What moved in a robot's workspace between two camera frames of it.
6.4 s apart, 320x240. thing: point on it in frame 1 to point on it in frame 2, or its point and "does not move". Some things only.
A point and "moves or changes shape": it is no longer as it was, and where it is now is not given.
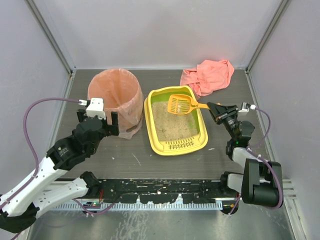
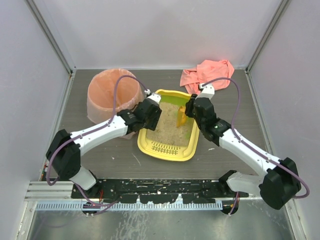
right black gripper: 224,113 to 191,110
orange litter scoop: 181,104 to 181,120
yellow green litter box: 173,134 moves or changes shape
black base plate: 166,191 does not move
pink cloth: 209,76 does not move
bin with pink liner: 121,93 does not move
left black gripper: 110,127 to 155,116
